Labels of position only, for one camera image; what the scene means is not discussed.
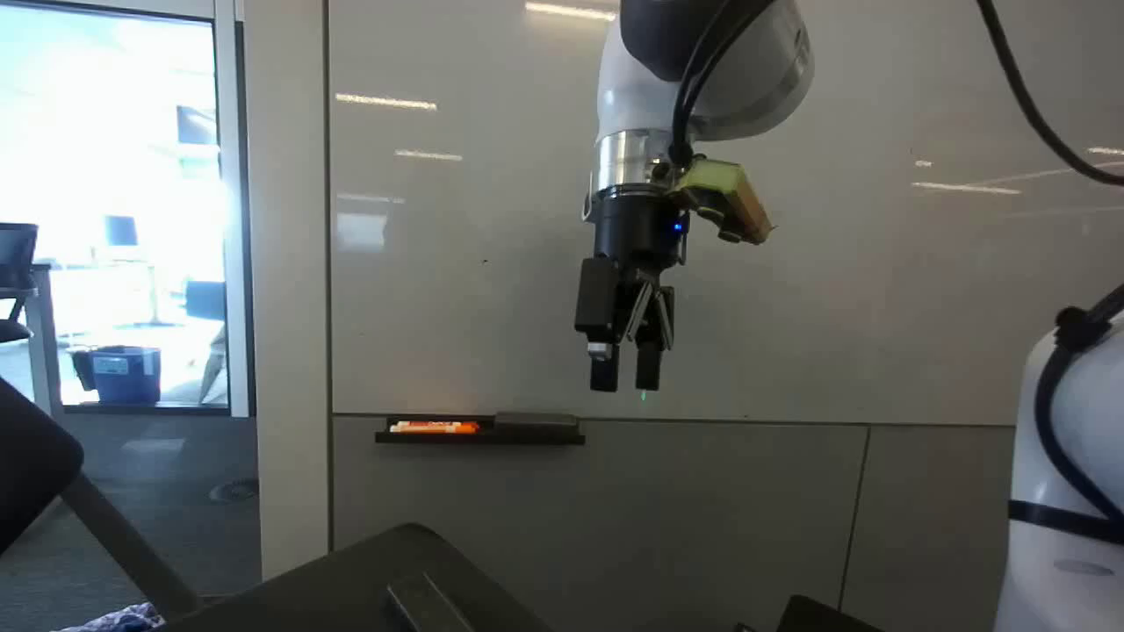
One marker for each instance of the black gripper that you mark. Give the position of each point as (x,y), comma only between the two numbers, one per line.
(637,236)

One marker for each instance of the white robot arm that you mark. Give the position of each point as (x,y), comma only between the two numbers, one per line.
(671,77)

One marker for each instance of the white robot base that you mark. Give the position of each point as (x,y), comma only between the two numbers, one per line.
(1067,507)

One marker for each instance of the black whiteboard marker tray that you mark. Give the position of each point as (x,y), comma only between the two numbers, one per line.
(498,430)

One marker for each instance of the orange marker in tray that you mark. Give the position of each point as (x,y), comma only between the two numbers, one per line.
(411,427)

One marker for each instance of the dark grey chair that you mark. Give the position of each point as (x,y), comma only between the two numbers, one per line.
(42,463)

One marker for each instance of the glass whiteboard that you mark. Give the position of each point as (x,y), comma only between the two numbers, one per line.
(886,255)

